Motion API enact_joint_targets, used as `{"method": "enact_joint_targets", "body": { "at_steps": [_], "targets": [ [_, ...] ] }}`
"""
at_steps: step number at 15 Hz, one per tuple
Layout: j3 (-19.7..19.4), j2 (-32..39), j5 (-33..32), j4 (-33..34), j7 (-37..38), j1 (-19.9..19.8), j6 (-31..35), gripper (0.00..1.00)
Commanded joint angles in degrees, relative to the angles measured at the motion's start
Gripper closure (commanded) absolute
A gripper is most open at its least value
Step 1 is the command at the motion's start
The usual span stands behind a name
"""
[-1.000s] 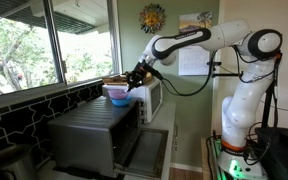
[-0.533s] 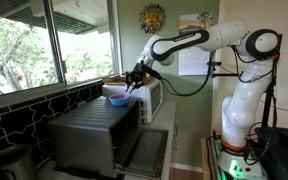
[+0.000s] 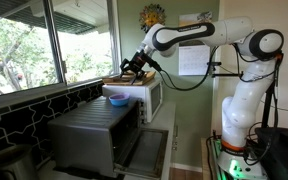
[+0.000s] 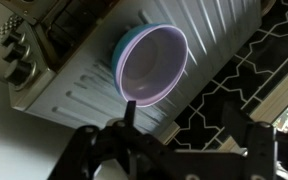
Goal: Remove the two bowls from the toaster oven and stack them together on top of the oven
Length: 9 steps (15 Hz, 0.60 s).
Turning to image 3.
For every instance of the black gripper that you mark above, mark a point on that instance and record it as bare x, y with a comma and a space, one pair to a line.
140, 62

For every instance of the blue bowl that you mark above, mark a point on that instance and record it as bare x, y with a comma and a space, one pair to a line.
119, 103

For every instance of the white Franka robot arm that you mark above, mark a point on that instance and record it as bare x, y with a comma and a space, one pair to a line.
242, 100

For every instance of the white microwave oven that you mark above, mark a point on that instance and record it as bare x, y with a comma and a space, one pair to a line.
140, 95

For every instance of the silver toaster oven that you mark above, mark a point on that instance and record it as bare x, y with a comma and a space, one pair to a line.
84, 133

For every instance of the toaster oven glass door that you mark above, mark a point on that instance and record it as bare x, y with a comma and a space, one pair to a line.
145, 151

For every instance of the shallow wooden bowl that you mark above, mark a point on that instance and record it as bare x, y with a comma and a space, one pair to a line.
127, 76

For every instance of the wooden serving tray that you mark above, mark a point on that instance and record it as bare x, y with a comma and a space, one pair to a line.
147, 80

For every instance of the black equipment case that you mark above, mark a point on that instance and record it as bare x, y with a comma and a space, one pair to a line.
280, 153

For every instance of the colourful sun wall decoration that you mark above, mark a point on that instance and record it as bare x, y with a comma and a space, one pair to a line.
150, 15

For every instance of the wall calendar with landscape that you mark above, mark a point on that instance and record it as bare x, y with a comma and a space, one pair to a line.
194, 60

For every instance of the window frame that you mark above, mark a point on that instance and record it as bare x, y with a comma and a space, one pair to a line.
54, 43

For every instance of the black camera stand pole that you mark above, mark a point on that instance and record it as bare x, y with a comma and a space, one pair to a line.
267, 106

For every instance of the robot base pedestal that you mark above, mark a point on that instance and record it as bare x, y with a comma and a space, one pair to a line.
240, 168

